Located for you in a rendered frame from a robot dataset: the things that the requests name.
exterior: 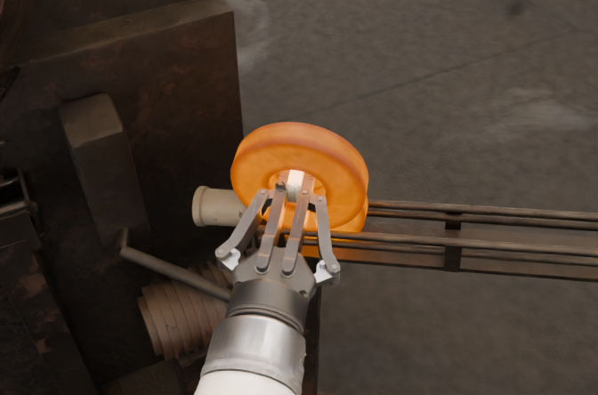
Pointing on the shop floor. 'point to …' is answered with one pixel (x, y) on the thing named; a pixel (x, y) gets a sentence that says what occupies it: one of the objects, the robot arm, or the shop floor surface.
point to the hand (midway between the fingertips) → (299, 171)
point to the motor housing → (184, 320)
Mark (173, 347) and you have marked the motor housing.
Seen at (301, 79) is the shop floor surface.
